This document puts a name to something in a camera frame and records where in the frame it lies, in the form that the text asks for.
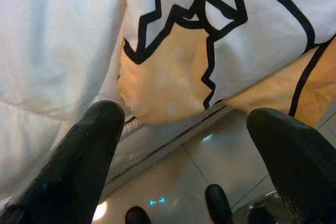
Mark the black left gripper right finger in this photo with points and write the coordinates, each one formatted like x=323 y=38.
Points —
x=302 y=169

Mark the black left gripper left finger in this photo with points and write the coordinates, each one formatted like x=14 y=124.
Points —
x=68 y=169

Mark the yellow egg cartoon blanket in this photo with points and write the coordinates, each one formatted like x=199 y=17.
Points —
x=170 y=82

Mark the black robot left foot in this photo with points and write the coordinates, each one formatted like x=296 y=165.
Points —
x=137 y=216

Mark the black robot foot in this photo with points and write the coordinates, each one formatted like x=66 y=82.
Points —
x=137 y=216
x=218 y=203

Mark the black robot right foot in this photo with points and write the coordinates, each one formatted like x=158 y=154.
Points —
x=218 y=203

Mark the white mattress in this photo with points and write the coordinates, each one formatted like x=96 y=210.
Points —
x=52 y=37

